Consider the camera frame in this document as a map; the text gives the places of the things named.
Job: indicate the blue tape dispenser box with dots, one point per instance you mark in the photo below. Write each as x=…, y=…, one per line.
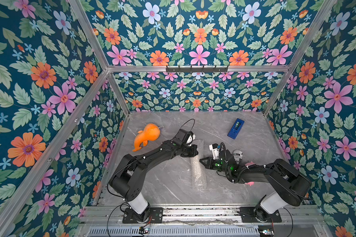
x=236, y=128

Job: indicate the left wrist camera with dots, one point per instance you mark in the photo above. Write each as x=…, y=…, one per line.
x=184, y=137

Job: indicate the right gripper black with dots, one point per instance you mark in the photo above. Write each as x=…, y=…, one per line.
x=211, y=163

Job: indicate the pink alarm clock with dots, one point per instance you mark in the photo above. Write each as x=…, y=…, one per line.
x=247, y=178

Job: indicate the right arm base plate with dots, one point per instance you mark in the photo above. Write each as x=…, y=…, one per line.
x=258, y=215

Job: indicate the american flag can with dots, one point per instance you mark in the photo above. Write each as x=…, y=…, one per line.
x=238, y=156

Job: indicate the clear bubble wrap sheet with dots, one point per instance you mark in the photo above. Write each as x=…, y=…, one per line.
x=198, y=166

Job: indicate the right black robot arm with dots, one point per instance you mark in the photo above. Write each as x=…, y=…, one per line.
x=290, y=186

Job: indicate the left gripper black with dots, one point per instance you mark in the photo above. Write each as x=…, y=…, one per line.
x=193, y=148

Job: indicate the orange plush toy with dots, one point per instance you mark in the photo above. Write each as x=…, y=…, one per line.
x=151, y=132

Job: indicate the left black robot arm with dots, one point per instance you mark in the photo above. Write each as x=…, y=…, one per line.
x=128, y=178

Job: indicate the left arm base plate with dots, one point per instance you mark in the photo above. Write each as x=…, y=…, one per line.
x=142, y=215

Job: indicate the aluminium front rail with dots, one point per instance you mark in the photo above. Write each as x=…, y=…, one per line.
x=228, y=214

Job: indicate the black wall hook rail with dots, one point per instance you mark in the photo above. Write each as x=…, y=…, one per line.
x=197, y=69

